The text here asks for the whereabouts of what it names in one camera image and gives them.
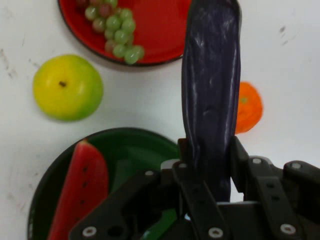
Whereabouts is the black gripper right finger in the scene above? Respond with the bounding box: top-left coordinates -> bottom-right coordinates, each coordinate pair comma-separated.
229,136 -> 320,240

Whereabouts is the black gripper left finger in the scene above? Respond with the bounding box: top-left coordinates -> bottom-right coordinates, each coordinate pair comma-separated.
68,137 -> 231,240

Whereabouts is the purple eggplant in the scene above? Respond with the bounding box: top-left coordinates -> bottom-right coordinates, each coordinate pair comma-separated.
181,0 -> 243,204

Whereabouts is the dark green plate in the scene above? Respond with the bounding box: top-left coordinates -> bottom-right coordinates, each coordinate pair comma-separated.
27,127 -> 181,240

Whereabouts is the red watermelon slice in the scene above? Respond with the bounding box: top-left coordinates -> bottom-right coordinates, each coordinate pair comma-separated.
47,138 -> 110,240

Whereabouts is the orange tangerine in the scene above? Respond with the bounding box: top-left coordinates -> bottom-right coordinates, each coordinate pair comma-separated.
234,81 -> 264,135

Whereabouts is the yellow green apple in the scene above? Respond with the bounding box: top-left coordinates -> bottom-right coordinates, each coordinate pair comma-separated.
32,54 -> 105,122

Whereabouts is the red plate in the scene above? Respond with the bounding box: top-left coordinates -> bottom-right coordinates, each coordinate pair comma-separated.
57,0 -> 194,67

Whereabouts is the green grape bunch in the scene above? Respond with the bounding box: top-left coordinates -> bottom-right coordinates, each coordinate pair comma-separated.
75,0 -> 146,66

